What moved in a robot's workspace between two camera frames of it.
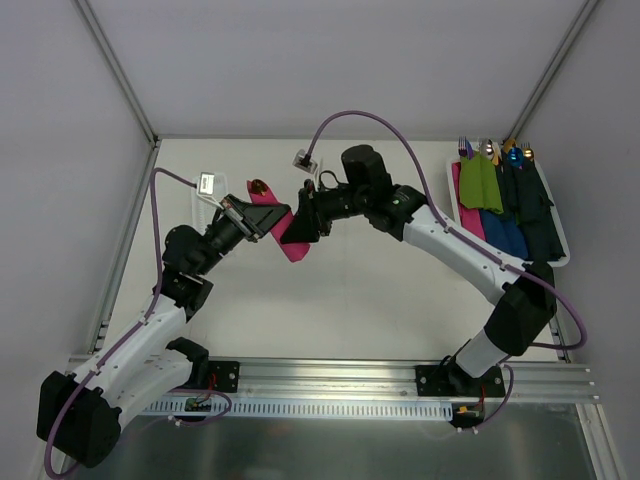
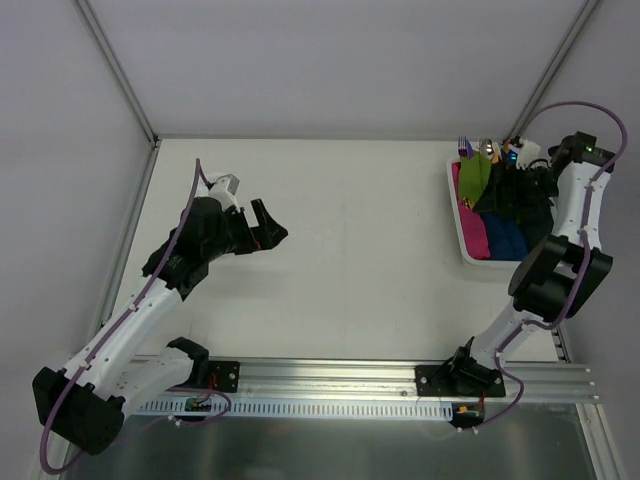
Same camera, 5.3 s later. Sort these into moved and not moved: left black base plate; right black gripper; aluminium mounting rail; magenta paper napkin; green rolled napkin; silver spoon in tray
Moved: magenta paper napkin; right black gripper
Not moved: silver spoon in tray; green rolled napkin; aluminium mounting rail; left black base plate
